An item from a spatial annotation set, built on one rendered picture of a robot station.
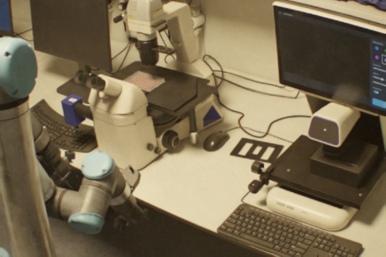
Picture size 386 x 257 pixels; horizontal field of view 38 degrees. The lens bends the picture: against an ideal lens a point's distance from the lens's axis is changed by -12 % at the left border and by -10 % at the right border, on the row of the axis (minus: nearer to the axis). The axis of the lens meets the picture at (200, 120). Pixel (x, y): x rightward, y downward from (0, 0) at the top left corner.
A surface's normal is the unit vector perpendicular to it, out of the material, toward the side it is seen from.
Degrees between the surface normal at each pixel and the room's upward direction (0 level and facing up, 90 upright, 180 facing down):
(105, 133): 91
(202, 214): 0
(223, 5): 90
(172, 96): 0
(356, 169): 0
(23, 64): 83
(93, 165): 19
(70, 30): 86
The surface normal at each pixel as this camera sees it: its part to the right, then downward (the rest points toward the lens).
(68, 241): -0.08, -0.85
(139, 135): 0.70, 0.32
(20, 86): 0.93, -0.02
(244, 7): -0.61, 0.46
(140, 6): -0.61, 0.19
